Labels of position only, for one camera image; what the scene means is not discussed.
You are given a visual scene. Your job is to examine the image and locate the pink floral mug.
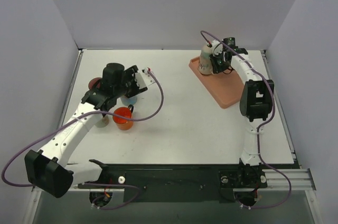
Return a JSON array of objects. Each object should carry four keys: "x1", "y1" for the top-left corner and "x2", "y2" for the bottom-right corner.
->
[{"x1": 88, "y1": 77, "x2": 101, "y2": 90}]

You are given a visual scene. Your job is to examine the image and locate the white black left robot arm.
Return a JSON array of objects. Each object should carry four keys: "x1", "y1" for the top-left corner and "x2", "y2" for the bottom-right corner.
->
[{"x1": 24, "y1": 63, "x2": 147, "y2": 198}]

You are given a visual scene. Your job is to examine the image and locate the blue butterfly mug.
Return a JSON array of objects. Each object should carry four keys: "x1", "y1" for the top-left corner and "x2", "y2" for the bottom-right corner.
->
[{"x1": 120, "y1": 96, "x2": 137, "y2": 106}]

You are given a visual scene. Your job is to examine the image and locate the orange mug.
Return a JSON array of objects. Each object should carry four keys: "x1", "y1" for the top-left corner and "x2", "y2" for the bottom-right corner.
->
[{"x1": 112, "y1": 105, "x2": 134, "y2": 130}]

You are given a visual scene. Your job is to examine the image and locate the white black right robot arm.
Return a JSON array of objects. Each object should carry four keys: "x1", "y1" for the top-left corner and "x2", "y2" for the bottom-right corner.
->
[{"x1": 209, "y1": 37, "x2": 276, "y2": 190}]

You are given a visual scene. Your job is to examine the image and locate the aluminium rail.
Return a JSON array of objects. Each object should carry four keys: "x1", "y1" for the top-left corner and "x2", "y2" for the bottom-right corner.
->
[{"x1": 31, "y1": 167, "x2": 316, "y2": 193}]

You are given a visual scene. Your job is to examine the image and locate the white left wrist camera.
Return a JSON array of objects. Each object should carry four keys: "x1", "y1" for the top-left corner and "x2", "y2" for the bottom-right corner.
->
[{"x1": 135, "y1": 67, "x2": 155, "y2": 89}]

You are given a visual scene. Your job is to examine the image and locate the seashell coral mug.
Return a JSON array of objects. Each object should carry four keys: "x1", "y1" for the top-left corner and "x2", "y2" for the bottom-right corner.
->
[{"x1": 198, "y1": 44, "x2": 213, "y2": 75}]

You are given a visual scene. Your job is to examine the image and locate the cream dragon pattern mug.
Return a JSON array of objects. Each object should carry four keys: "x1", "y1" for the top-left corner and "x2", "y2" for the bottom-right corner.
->
[{"x1": 95, "y1": 115, "x2": 110, "y2": 128}]

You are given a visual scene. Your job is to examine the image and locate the pink plastic tray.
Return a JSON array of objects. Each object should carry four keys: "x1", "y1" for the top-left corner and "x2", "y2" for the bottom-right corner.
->
[{"x1": 189, "y1": 57, "x2": 244, "y2": 109}]

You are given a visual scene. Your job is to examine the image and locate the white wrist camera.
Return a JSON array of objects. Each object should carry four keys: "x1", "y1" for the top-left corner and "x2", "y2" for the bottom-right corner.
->
[
  {"x1": 135, "y1": 67, "x2": 155, "y2": 89},
  {"x1": 208, "y1": 40, "x2": 223, "y2": 57}
]

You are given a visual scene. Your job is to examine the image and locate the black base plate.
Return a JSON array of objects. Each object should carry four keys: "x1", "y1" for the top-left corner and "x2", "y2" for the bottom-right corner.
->
[{"x1": 80, "y1": 164, "x2": 267, "y2": 203}]

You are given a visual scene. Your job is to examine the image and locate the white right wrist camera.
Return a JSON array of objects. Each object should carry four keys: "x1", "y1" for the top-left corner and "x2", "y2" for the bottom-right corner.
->
[{"x1": 208, "y1": 40, "x2": 223, "y2": 57}]

